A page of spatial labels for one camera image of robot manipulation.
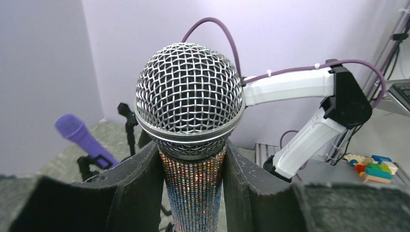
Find colourful toy blocks pile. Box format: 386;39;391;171
343;153;398;184

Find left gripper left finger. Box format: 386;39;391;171
0;143;164;232

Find black round-base mic stand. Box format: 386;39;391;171
76;154;113;182

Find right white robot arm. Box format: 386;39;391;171
243;59;373;182

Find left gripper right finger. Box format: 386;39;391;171
223;143;410;232

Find purple microphone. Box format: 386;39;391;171
54;114;119;170

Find glitter silver microphone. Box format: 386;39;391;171
134;43;245;232

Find aluminium frame rail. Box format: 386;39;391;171
254;143;279;167

